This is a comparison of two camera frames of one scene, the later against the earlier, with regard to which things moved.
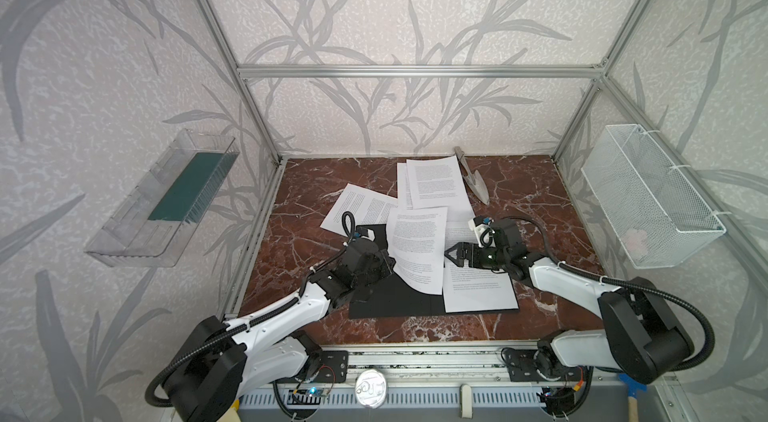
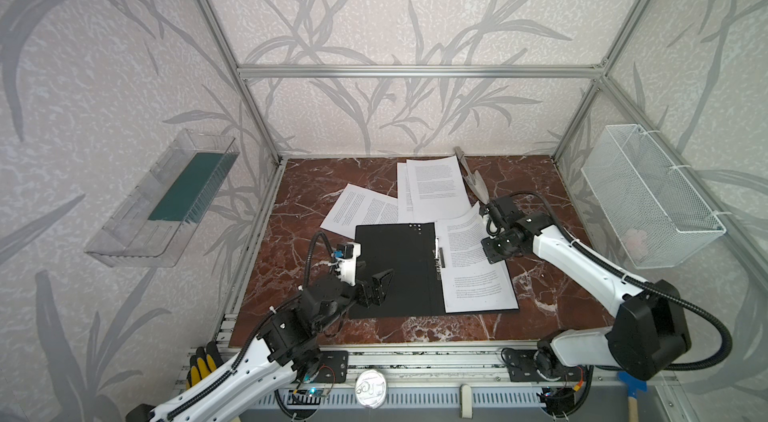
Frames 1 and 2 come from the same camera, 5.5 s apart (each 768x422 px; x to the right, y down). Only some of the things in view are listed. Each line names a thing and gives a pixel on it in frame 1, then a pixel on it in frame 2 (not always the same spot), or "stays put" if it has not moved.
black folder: (397, 299) stays put
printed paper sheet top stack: (417, 242) → (462, 240)
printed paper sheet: (365, 206) stays put
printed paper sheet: (473, 289) stays put
